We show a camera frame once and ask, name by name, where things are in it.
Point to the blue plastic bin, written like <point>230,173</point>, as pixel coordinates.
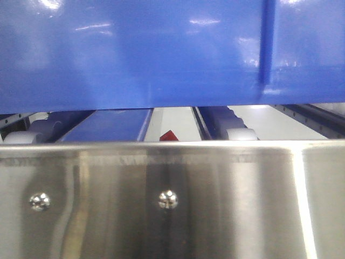
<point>95,55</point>

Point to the blue bin below rollers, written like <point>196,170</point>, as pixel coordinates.
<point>111,125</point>

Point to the red label card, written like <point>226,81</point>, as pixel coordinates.
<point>168,136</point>

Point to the white roller track middle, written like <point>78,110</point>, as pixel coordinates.
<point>221,123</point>

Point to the right steel screw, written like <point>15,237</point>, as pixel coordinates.
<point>168,199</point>

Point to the steel screw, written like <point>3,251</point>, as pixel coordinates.
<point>40,202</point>
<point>168,199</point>

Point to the stainless steel front plate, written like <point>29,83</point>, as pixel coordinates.
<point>208,199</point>

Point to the left steel screw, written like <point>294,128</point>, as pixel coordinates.
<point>40,202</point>

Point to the steel roller rail right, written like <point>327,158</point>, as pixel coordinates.
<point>328,124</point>

